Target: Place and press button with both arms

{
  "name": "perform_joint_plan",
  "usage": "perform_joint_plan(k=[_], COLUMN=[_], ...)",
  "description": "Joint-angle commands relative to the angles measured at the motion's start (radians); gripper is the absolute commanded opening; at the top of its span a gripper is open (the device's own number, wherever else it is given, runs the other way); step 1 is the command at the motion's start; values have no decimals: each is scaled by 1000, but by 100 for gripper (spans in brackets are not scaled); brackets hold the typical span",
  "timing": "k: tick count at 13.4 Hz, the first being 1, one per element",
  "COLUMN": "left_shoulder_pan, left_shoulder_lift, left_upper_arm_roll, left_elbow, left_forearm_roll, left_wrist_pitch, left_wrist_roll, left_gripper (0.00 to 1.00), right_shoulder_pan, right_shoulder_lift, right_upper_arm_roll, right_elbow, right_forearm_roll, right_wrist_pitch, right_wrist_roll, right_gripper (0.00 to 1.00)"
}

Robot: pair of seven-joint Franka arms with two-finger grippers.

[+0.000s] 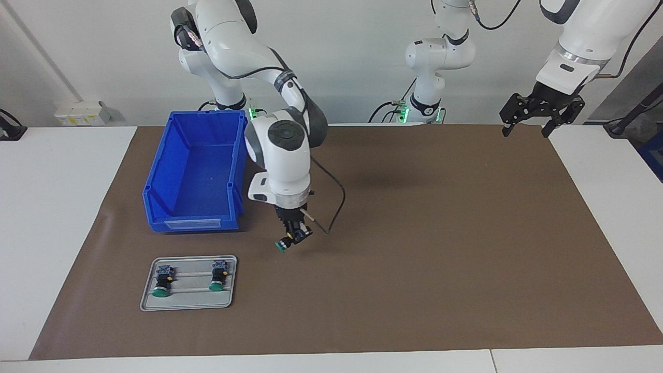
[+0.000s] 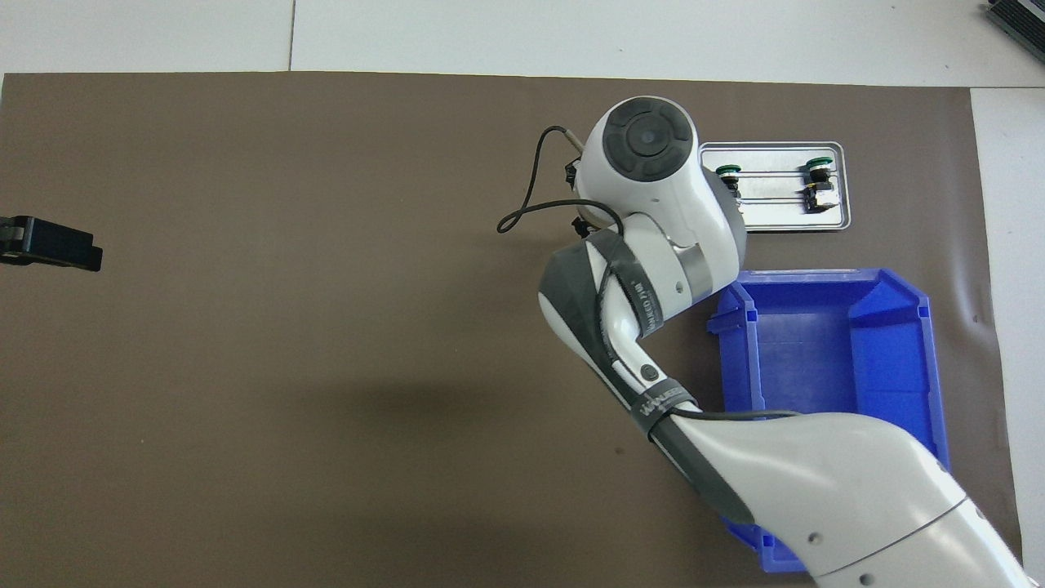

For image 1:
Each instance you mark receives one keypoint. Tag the white wall outlet box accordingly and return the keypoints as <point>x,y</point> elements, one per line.
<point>77,114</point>

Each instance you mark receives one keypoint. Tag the black clamp mount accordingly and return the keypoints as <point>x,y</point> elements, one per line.
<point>10,132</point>

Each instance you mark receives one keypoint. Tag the brown table mat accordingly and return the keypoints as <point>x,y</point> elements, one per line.
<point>414,269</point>

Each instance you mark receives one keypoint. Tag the black stand pole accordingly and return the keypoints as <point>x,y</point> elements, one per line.
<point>629,116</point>

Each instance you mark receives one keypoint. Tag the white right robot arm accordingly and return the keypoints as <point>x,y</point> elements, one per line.
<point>282,150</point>

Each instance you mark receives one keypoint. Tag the blue plastic storage bin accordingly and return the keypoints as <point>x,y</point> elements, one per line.
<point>197,176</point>

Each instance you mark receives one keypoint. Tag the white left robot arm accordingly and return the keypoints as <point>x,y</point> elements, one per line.
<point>440,52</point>

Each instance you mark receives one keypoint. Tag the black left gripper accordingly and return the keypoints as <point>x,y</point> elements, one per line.
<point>551,98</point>

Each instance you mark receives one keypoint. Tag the green push button switch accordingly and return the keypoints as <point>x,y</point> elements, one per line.
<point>162,284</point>
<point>218,277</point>
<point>281,247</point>

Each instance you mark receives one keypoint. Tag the grey metal tray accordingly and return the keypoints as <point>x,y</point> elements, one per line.
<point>189,298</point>

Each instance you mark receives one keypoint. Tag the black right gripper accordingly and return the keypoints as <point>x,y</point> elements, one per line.
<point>291,215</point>

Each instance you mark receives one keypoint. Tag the blue crate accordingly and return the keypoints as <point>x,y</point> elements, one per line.
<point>653,158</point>

